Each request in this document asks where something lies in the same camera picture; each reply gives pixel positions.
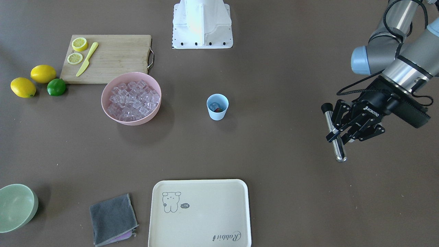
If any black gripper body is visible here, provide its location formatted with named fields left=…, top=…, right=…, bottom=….
left=352, top=75, right=430, bottom=142

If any steel muddler black tip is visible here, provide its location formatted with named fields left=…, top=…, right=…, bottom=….
left=321, top=103, right=347, bottom=163

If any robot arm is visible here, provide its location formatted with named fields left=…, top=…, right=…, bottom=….
left=321, top=0, right=439, bottom=144

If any light blue cup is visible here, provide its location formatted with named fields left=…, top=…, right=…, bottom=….
left=206, top=94, right=229, bottom=121

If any pink bowl of ice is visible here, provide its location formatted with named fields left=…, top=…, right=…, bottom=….
left=101, top=72, right=162, bottom=126

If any cream rabbit tray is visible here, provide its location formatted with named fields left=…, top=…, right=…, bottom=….
left=148, top=179, right=252, bottom=247

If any wooden cutting board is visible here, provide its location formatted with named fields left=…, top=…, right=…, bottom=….
left=59, top=34, right=154, bottom=84

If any grey folded cloth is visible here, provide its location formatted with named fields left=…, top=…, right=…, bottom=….
left=89, top=193, right=139, bottom=247

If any yellow plastic knife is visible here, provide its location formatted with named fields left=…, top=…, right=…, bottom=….
left=75, top=42, right=99, bottom=77

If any lemon slice upper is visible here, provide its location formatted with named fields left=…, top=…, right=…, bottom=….
left=71, top=37, right=88, bottom=51

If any lemon slice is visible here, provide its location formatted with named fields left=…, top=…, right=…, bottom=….
left=66, top=52, right=83, bottom=65
left=71, top=37, right=88, bottom=51

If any lemon slice lower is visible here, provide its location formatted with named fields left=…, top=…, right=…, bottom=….
left=66, top=52, right=83, bottom=65

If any green lime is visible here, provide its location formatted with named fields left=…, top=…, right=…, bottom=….
left=47, top=79, right=67, bottom=96

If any yellow lemon near board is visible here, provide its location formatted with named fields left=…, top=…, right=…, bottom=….
left=30, top=64, right=57, bottom=83

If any yellow lemon outer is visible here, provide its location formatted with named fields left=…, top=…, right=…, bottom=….
left=10, top=77, right=36, bottom=98

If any mint green bowl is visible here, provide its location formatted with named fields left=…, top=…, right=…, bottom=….
left=0, top=184, right=39, bottom=233

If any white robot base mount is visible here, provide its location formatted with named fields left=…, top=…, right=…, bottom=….
left=171, top=0, right=234, bottom=49

